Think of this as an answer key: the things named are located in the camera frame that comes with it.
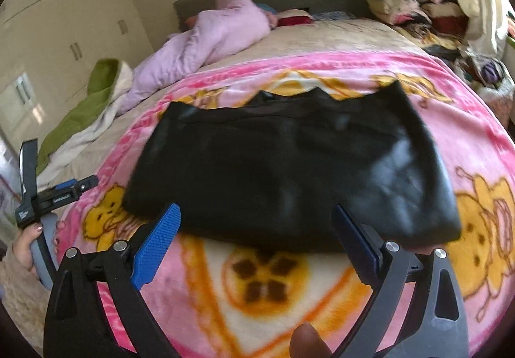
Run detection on black leather jacket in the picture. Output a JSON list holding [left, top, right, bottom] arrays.
[[122, 83, 462, 252]]

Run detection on floral bag of clothes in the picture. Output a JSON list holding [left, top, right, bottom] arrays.
[[454, 52, 514, 128]]

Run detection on pile of folded clothes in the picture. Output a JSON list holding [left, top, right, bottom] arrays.
[[365, 0, 469, 60]]

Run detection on left hand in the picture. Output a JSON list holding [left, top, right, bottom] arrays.
[[12, 223, 43, 272]]

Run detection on right hand thumb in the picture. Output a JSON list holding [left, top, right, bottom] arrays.
[[289, 322, 332, 358]]

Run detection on green and white fleece blanket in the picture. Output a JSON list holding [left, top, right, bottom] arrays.
[[37, 58, 134, 189]]

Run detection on lilac puffy quilt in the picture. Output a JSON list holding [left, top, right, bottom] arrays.
[[117, 0, 277, 116]]

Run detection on beige quilted bedspread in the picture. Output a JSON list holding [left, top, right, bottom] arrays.
[[37, 17, 424, 190]]

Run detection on red and white pillow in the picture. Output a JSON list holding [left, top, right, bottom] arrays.
[[276, 9, 314, 27]]

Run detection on cream window curtain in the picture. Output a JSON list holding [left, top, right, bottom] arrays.
[[457, 0, 512, 58]]

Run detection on cream wardrobe with handles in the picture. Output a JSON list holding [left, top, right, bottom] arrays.
[[1, 0, 152, 148]]

